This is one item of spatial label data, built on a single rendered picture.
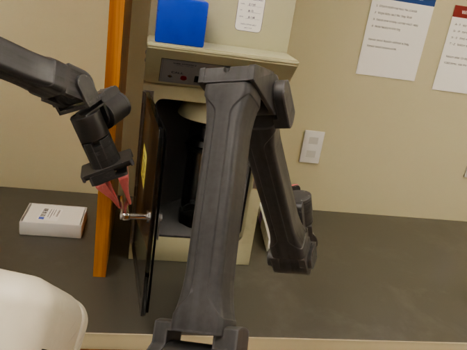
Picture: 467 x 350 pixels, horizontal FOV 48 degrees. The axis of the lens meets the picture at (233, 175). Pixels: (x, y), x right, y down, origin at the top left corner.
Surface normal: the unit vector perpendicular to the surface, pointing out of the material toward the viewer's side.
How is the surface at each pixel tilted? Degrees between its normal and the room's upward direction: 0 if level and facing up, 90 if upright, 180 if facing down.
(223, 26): 90
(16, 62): 67
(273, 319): 0
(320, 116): 90
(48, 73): 63
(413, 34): 90
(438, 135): 90
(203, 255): 57
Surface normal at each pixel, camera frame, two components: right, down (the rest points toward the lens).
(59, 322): 0.98, 0.18
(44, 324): 0.90, 0.03
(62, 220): 0.14, -0.93
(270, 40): 0.14, 0.37
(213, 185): -0.33, -0.31
